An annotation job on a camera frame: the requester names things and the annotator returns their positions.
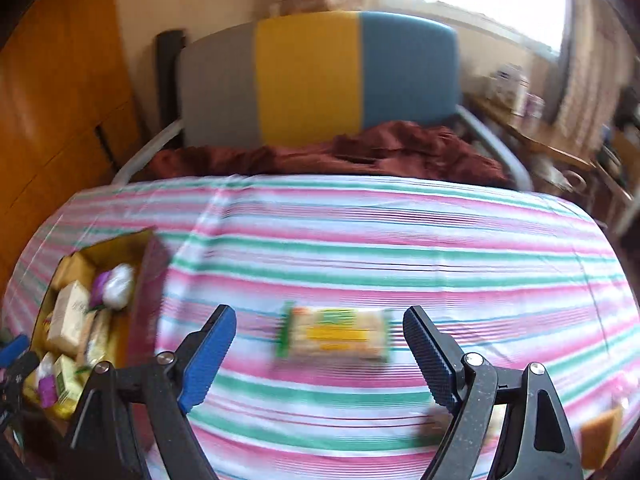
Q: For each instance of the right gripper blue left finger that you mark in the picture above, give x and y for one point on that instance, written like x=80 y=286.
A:
x=102 y=441

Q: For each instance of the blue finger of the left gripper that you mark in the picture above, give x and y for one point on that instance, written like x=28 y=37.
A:
x=12 y=350

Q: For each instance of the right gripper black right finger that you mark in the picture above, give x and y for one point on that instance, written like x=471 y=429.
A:
x=535 y=440

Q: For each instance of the green white essential oil box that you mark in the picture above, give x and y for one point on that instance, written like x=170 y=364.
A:
x=68 y=318

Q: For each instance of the rice cracker packet green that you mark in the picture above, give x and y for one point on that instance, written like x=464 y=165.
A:
x=342 y=333

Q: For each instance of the purple snack packet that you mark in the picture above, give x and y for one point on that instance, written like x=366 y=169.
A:
x=96 y=301
x=48 y=395

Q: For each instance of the orange snack bar packet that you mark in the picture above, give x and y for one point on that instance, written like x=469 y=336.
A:
x=97 y=339

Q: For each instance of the gold metal tin box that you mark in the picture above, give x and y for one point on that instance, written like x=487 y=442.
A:
x=133 y=329

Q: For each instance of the white plastic wrapped ball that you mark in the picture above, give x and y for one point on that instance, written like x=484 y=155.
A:
x=118 y=287

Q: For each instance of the striped pink green bedsheet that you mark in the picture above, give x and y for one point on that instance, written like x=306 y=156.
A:
x=516 y=277

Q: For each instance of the wooden wardrobe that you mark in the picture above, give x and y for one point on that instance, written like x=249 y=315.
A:
x=68 y=117

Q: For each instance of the wooden side table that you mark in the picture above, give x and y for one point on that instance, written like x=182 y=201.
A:
x=538 y=137

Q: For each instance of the maroon blanket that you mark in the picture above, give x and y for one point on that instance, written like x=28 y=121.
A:
x=396 y=149

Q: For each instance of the white product box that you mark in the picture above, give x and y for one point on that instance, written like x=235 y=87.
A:
x=508 y=87

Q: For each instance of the grey yellow blue headboard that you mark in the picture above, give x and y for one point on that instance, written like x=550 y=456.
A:
x=306 y=78

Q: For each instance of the grey bed rail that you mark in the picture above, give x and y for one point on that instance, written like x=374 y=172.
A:
x=137 y=162

